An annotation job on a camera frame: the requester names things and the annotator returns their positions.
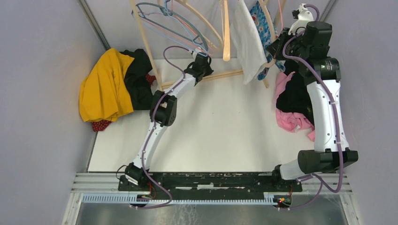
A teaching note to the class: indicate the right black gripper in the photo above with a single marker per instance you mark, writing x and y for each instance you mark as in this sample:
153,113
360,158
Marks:
277,46

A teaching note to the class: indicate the wooden clothes rack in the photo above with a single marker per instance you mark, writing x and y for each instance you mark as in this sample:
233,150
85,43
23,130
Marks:
261,76

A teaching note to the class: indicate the pink plastic hanger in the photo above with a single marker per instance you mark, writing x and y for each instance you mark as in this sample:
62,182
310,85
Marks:
174,27
281,5

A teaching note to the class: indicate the grey plastic hanger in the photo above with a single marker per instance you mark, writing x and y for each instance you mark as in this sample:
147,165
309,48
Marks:
177,24

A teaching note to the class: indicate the red dotted garment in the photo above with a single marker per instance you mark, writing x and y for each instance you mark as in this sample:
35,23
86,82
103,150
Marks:
103,124

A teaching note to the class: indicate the black garment left pile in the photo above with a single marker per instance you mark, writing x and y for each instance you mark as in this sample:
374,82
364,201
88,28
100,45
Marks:
136,83

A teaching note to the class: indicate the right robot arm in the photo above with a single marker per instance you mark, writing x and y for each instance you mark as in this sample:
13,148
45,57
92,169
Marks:
331,150

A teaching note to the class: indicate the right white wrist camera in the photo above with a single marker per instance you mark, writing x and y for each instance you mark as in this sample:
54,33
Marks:
303,15

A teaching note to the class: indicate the black garment right pile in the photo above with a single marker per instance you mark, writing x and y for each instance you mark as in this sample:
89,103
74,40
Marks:
294,98

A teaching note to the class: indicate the wooden hanger front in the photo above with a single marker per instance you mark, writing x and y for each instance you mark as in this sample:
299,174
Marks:
226,30

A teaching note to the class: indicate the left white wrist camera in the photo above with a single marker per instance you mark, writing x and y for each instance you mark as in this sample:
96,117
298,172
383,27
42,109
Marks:
194,54

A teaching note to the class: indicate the pink garment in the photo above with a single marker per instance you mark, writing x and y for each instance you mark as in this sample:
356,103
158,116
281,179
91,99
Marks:
291,122

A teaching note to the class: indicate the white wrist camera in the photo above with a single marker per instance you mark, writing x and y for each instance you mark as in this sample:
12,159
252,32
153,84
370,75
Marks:
303,15
194,54

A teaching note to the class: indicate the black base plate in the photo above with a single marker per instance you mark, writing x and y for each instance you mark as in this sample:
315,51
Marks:
212,186

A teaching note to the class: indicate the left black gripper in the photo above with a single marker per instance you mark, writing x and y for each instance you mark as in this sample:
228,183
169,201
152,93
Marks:
210,71

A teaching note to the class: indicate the black garment pile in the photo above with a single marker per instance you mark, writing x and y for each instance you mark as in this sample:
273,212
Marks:
294,98
136,83

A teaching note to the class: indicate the white slotted cable duct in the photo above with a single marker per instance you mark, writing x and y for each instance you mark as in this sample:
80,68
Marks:
134,199

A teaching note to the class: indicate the light blue plastic hanger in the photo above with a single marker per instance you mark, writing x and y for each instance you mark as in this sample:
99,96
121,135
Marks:
168,31

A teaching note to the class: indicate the yellow garment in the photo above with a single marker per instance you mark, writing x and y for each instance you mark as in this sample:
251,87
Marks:
103,94

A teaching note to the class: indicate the blue floral skirt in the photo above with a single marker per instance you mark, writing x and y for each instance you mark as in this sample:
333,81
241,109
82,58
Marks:
253,12

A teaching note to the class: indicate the white garment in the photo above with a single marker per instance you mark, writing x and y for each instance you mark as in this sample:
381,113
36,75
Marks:
246,39

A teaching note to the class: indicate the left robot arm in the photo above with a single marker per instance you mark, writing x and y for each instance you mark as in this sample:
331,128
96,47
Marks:
163,114

